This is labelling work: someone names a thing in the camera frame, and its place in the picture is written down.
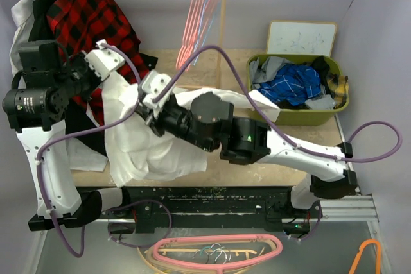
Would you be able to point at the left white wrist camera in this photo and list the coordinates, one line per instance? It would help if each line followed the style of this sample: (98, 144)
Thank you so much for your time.
(103, 61)

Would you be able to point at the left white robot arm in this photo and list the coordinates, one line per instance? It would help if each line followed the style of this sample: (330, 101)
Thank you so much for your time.
(36, 108)

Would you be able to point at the light blue wire hanger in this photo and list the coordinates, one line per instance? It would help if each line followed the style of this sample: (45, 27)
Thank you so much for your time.
(203, 18)

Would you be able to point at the blue checked shirt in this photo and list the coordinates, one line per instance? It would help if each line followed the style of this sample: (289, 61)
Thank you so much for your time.
(294, 83)

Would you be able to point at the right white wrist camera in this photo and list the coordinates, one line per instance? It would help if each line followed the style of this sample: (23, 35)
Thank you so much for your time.
(154, 91)

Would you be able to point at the pink hangers on rack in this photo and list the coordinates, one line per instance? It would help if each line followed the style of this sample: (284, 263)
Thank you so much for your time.
(185, 49)

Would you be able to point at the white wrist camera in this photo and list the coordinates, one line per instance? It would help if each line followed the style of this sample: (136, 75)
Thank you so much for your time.
(154, 91)
(103, 61)

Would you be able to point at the wooden clothes rack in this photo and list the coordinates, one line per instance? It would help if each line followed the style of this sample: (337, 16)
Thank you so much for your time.
(221, 30)

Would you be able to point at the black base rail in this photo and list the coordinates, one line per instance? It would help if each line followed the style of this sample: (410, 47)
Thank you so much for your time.
(264, 207)

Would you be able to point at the small whiteboard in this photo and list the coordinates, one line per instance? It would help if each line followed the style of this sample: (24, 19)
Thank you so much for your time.
(301, 38)

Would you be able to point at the black hanging shirt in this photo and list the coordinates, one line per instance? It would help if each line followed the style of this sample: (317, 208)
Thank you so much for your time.
(76, 118)

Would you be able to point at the grey garment in basket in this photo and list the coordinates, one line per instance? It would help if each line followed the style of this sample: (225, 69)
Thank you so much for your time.
(265, 72)

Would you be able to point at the red black plaid shirt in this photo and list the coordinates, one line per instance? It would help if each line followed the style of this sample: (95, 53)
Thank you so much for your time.
(79, 24)

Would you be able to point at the black garment in basket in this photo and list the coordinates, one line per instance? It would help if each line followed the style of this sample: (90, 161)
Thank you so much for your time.
(321, 102)

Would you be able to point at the large pink hanger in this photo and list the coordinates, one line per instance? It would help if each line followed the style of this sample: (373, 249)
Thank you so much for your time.
(273, 247)

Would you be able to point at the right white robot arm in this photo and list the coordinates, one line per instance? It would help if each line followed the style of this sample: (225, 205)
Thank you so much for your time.
(209, 124)

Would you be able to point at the aluminium frame rail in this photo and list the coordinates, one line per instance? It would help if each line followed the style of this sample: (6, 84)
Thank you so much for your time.
(331, 248)

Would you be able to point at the olive green laundry basket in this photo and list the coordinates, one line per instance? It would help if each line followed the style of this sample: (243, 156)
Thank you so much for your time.
(308, 117)

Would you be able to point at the yellow black plaid garment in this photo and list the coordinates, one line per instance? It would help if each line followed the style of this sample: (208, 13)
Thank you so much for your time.
(338, 87)

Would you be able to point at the grey white hanging shirt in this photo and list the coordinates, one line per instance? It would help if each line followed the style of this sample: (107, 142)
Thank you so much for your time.
(81, 157)

